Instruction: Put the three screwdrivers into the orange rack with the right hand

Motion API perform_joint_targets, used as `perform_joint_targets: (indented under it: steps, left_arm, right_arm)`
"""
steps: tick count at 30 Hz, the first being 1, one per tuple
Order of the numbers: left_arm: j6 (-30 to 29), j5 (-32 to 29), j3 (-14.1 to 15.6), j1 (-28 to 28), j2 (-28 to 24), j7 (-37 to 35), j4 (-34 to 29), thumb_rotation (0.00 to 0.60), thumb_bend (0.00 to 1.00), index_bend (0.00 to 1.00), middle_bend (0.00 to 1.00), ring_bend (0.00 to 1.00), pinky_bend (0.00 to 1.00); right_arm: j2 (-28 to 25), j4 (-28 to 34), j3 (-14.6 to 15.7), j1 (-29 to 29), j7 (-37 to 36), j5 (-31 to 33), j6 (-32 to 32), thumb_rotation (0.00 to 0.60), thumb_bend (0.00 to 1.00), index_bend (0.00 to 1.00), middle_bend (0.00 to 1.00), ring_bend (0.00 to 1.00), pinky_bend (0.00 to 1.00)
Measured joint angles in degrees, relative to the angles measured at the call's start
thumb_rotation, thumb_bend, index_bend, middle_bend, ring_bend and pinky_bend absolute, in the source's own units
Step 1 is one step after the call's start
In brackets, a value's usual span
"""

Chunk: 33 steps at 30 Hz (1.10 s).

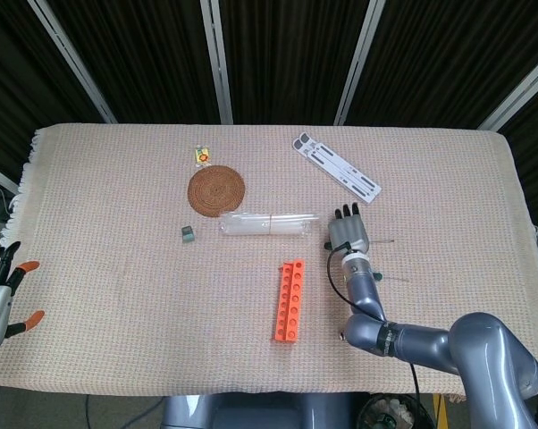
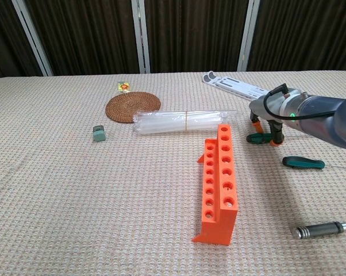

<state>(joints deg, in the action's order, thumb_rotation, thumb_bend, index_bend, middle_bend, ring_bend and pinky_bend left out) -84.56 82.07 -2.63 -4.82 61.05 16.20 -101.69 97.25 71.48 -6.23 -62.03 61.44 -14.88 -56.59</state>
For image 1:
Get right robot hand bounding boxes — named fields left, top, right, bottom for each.
left=326, top=203, right=371, bottom=257

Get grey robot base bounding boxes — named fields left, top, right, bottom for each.
left=161, top=391, right=371, bottom=429

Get orange tube rack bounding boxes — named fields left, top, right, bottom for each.
left=271, top=258, right=306, bottom=345

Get bundle of clear plastic tubes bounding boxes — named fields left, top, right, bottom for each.
left=218, top=211, right=327, bottom=239

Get beige woven tablecloth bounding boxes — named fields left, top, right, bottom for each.
left=0, top=123, right=538, bottom=401

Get round woven brown coaster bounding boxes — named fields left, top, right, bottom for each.
left=187, top=164, right=247, bottom=219

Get small yellow candy packet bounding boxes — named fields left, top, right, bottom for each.
left=192, top=145, right=213, bottom=168

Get black trash bin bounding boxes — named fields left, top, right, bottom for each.
left=357, top=392, right=436, bottom=429

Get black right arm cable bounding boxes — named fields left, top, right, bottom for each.
left=325, top=242, right=420, bottom=429

